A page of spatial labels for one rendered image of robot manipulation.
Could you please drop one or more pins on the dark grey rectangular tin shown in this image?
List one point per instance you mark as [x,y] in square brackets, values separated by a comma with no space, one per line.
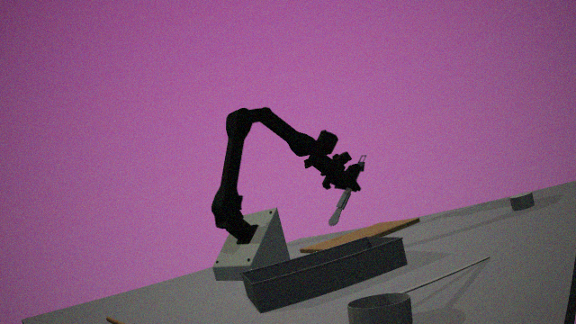
[306,277]

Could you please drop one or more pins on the grey cylinder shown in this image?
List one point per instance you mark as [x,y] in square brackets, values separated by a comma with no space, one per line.
[522,201]

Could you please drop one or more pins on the grey saucepan with long handle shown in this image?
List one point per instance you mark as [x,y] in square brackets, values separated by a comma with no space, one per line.
[390,308]

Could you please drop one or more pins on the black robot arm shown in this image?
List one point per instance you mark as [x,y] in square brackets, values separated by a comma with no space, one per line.
[227,202]

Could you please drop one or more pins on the wooden board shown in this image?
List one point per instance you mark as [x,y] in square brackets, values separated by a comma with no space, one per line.
[379,229]

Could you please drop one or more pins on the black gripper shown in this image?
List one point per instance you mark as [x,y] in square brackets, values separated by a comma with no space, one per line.
[339,178]

